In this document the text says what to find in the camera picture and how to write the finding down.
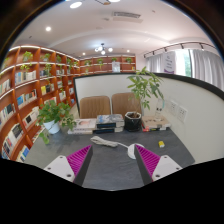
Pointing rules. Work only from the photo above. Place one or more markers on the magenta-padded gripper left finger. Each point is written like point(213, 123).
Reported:
point(63, 166)

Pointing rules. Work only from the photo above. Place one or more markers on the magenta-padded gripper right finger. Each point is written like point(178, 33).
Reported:
point(163, 166)

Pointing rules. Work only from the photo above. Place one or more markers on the thin red-spined book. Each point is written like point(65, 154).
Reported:
point(153, 129)

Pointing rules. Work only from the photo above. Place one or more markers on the white book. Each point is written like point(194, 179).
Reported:
point(85, 124)
point(80, 131)

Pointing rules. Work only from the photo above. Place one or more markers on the leafy plant in white pot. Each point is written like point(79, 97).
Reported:
point(51, 126)

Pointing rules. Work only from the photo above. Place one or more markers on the large beige book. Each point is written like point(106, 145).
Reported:
point(155, 123)

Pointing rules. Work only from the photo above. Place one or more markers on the tall plant in black pot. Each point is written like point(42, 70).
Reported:
point(132, 123)

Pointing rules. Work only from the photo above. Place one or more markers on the tan upholstered chair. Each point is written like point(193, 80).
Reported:
point(95, 106)
point(123, 104)

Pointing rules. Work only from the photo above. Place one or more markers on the orange bookshelf unit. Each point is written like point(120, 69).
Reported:
point(26, 96)

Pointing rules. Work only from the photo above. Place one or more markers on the white sheer curtain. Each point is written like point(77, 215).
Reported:
point(154, 63)
point(208, 68)

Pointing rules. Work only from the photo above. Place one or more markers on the white hanging banner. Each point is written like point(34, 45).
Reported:
point(169, 61)

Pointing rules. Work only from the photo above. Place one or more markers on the small white framed sign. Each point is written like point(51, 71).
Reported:
point(116, 66)

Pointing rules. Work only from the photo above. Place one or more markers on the multi-bulb ceiling lamp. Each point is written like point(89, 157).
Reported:
point(103, 49)

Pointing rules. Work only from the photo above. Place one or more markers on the ceiling air vent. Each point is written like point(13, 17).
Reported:
point(126, 15)

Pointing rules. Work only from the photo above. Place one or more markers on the recessed ceiling lights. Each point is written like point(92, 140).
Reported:
point(76, 4)

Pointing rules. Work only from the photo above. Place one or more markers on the white wall socket plate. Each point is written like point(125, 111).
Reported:
point(173, 107)
point(182, 113)

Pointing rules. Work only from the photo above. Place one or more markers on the black ceiling track rail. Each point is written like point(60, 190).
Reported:
point(181, 44)

